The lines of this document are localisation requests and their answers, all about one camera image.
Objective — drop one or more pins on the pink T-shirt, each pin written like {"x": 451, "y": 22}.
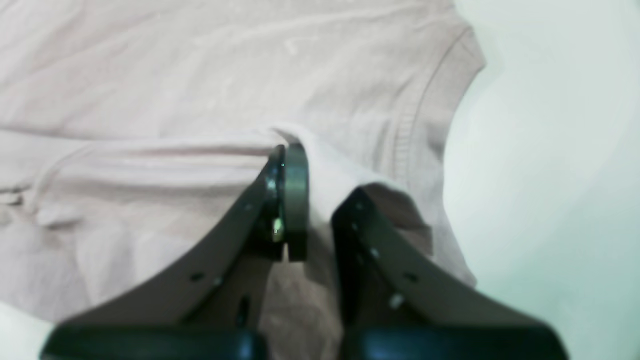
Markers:
{"x": 129, "y": 127}

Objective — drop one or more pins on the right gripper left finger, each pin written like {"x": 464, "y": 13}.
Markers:
{"x": 207, "y": 304}

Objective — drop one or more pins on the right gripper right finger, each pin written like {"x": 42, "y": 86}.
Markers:
{"x": 398, "y": 305}

